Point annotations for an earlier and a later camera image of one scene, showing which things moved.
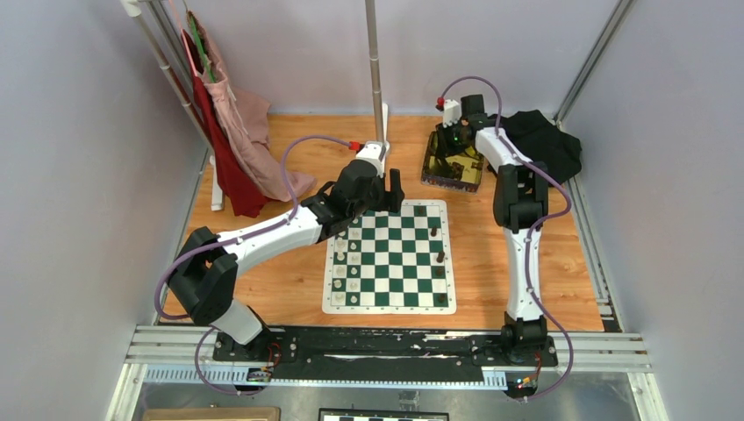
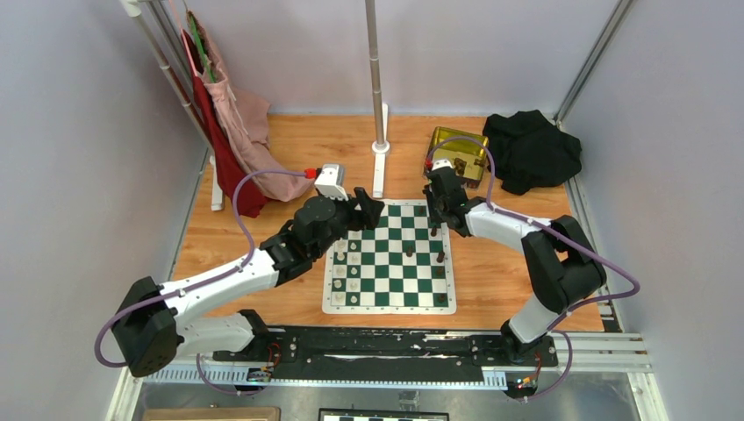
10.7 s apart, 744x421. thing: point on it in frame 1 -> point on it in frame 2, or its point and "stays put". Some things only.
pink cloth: (244, 120) stays put
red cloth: (245, 192) stays put
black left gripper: (393, 200) -> (369, 208)
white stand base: (382, 148) stays put
